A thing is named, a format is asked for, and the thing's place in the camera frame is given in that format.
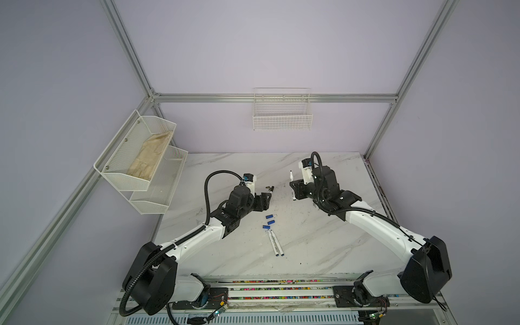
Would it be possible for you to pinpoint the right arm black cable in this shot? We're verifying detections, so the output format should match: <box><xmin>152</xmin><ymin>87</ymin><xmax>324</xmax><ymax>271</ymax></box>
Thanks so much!
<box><xmin>310</xmin><ymin>151</ymin><xmax>427</xmax><ymax>249</ymax></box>

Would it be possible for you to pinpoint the beige cloth in basket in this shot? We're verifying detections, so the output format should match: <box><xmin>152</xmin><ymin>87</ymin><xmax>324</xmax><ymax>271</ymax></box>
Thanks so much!
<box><xmin>127</xmin><ymin>131</ymin><xmax>173</xmax><ymax>181</ymax></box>

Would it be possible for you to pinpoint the aluminium rail base frame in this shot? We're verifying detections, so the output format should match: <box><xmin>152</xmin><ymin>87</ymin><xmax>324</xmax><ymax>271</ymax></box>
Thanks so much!
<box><xmin>108</xmin><ymin>274</ymin><xmax>456</xmax><ymax>324</ymax></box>

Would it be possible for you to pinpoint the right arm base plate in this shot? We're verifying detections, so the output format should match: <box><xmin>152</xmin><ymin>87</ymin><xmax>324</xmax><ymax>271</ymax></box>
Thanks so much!
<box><xmin>333</xmin><ymin>286</ymin><xmax>389</xmax><ymax>309</ymax></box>

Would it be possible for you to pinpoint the lower white mesh shelf basket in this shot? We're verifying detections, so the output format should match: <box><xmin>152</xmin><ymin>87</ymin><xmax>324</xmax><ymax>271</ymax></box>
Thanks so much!
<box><xmin>129</xmin><ymin>146</ymin><xmax>188</xmax><ymax>215</ymax></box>

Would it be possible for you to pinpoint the upper white mesh shelf basket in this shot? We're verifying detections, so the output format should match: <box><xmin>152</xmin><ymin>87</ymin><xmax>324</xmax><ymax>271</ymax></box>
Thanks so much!
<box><xmin>93</xmin><ymin>110</ymin><xmax>176</xmax><ymax>192</ymax></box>

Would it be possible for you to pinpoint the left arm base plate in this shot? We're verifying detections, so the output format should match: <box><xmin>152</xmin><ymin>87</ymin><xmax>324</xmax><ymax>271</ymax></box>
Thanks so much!
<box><xmin>171</xmin><ymin>288</ymin><xmax>229</xmax><ymax>310</ymax></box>

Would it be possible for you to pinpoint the white mesh shelf basket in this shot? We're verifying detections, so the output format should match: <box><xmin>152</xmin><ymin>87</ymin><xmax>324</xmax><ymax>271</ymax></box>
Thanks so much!
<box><xmin>129</xmin><ymin>146</ymin><xmax>188</xmax><ymax>215</ymax></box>
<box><xmin>93</xmin><ymin>110</ymin><xmax>176</xmax><ymax>192</ymax></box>

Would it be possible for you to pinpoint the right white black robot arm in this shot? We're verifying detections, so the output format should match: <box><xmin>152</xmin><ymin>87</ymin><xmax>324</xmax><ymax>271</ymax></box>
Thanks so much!
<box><xmin>290</xmin><ymin>158</ymin><xmax>452</xmax><ymax>307</ymax></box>

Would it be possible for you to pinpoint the white wire wall basket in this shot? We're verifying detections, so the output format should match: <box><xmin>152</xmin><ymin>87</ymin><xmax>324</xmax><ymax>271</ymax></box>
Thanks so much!
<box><xmin>253</xmin><ymin>87</ymin><xmax>314</xmax><ymax>131</ymax></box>

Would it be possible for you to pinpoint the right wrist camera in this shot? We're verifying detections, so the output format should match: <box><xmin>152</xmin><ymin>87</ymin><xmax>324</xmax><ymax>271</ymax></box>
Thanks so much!
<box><xmin>299</xmin><ymin>158</ymin><xmax>314</xmax><ymax>185</ymax></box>

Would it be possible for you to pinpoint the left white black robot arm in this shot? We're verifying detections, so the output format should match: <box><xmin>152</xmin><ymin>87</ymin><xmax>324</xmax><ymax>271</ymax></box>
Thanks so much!
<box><xmin>119</xmin><ymin>185</ymin><xmax>272</xmax><ymax>317</ymax></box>

